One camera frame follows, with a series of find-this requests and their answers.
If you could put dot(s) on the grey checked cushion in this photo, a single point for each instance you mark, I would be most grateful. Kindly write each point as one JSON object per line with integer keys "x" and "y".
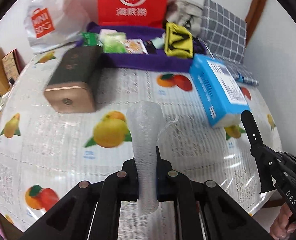
{"x": 225, "y": 36}

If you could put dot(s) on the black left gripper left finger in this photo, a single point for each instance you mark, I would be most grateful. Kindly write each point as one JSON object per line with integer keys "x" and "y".
{"x": 130, "y": 184}

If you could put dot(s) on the fruit print tablecloth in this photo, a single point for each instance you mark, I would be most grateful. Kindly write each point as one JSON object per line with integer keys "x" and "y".
{"x": 44, "y": 154}

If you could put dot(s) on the grey canvas backpack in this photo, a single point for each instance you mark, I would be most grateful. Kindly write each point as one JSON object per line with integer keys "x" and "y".
{"x": 187, "y": 14}

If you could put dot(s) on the green white wipes pack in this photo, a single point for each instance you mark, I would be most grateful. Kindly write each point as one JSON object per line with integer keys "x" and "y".
{"x": 113, "y": 43}

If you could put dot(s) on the blue tissue paper pack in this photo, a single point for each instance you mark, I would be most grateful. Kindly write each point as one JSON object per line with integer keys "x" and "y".
{"x": 222, "y": 98}

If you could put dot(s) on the yellow black folded bag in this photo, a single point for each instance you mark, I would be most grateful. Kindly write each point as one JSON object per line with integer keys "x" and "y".
{"x": 178, "y": 41}

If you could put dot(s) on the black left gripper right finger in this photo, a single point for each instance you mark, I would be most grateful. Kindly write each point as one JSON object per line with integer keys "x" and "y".
{"x": 164, "y": 185}

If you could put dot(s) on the person's right hand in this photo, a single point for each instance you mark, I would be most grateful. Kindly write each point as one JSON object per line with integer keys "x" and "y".
{"x": 281, "y": 227}

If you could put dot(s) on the brown patterned box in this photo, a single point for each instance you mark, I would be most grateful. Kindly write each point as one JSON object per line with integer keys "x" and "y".
{"x": 12, "y": 66}

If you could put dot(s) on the dark box with gold end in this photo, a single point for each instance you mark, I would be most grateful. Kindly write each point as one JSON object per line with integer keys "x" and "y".
{"x": 73, "y": 86}

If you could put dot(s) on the red non-woven tote bag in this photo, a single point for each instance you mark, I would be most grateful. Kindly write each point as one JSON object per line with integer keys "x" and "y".
{"x": 132, "y": 12}

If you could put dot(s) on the orange print tissue pack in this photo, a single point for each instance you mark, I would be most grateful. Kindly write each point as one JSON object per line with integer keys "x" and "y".
{"x": 135, "y": 46}

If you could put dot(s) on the green snack packet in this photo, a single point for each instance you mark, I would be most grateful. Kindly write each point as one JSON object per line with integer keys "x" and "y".
{"x": 90, "y": 39}

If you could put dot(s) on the white plastic shopping bag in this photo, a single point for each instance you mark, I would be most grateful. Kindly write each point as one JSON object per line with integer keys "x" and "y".
{"x": 51, "y": 24}

